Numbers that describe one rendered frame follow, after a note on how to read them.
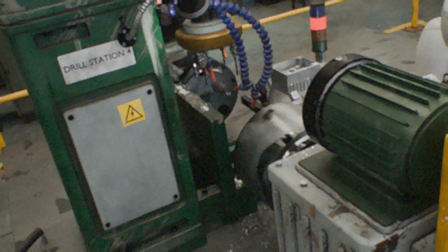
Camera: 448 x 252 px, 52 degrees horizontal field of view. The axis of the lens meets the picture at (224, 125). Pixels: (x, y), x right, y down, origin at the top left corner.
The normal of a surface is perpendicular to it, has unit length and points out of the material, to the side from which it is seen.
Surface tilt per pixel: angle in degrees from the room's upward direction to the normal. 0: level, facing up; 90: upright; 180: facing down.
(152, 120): 90
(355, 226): 0
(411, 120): 40
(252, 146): 54
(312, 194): 0
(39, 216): 0
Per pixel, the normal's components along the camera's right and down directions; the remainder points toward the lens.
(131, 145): 0.45, 0.36
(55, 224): -0.14, -0.87
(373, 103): -0.68, -0.45
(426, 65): -0.81, 0.40
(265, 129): -0.54, -0.61
